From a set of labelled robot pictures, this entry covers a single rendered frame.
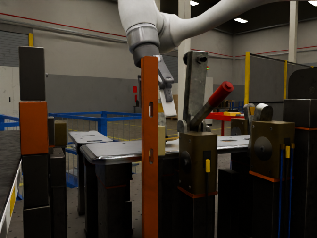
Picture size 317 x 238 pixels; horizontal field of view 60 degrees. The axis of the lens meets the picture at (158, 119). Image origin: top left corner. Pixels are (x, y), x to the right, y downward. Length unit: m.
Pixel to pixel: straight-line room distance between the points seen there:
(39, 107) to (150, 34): 0.41
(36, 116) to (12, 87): 8.11
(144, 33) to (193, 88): 0.27
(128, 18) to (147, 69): 0.31
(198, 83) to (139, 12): 0.31
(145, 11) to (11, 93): 7.85
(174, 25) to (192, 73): 0.38
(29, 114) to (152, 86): 0.22
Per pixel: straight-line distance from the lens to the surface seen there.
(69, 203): 1.21
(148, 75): 0.52
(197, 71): 0.56
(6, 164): 0.44
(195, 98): 0.57
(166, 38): 0.91
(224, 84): 0.48
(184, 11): 5.23
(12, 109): 8.55
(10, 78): 8.56
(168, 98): 0.66
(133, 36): 0.78
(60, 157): 0.61
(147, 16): 0.80
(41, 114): 0.46
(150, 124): 0.52
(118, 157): 0.57
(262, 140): 0.64
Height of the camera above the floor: 1.12
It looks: 4 degrees down
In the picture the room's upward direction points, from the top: straight up
